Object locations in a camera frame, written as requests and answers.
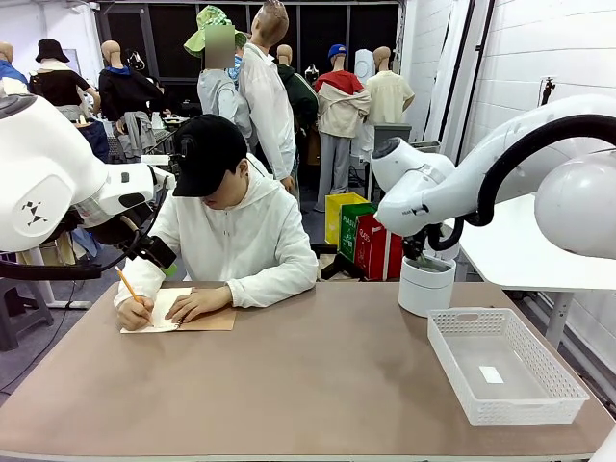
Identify person's right hand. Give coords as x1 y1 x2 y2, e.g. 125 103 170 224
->
116 296 156 332

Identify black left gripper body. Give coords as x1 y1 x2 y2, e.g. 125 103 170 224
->
122 233 178 270

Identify mannequin with blue cap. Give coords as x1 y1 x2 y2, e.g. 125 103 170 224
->
312 43 372 214

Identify mannequin in black hoodie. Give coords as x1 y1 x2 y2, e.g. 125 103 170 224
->
98 40 165 124

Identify mannequin in blue shirt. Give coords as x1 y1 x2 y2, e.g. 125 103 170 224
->
0 41 30 97

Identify mannequin with green checked hat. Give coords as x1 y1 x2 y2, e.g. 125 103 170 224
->
183 5 256 145

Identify black tripod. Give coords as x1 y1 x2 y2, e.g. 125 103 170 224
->
538 75 558 107

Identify mannequin with black bucket hat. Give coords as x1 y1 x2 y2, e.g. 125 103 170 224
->
28 38 102 121

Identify green recycling bag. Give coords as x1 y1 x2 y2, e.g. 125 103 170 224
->
339 201 381 264

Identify white perforated plastic basket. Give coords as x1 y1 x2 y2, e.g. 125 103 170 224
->
427 307 591 427

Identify person's left hand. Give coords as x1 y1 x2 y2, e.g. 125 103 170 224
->
165 286 235 323

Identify black floor stand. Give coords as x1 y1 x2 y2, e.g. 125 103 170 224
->
318 243 365 282

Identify yellow pencil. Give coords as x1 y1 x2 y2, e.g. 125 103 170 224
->
114 265 155 328

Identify person in white hooded jacket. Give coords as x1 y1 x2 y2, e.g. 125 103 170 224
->
115 153 320 309

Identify mannequin in dark green jacket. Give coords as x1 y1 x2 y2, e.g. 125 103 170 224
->
274 44 320 167

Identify tall mannequin in white shirt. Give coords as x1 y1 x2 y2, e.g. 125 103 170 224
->
238 0 302 213

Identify white table leg frame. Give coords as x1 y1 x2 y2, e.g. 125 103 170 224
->
18 240 92 310

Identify grey garment bundle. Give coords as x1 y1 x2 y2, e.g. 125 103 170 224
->
117 110 158 160

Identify person's left forearm white sleeve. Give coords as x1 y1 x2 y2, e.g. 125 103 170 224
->
225 262 320 309

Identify large white table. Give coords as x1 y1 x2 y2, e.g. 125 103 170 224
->
451 192 616 350

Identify small white side table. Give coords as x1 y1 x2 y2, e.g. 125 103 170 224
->
368 161 396 283

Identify red recycling bag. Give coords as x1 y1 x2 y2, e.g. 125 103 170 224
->
354 213 405 283

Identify grey step stool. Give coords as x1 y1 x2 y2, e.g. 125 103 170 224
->
0 278 55 352

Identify grey cabinet box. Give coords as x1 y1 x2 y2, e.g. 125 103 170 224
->
372 123 414 167

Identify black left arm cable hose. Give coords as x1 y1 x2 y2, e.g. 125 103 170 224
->
0 175 170 283

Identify mannequin in cream shirt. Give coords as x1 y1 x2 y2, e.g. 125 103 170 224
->
364 46 416 127

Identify spiral notebook brown cover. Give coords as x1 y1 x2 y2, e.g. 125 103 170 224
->
119 287 238 335

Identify yellow recycling bag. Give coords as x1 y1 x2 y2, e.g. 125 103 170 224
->
324 192 370 247

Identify white round trash bin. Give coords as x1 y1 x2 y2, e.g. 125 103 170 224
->
398 240 457 319

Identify black baseball cap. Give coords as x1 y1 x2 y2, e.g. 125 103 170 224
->
171 114 249 198

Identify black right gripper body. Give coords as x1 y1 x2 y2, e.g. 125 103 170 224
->
401 230 429 261

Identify person's right forearm white sleeve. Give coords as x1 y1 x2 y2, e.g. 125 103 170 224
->
114 259 167 314

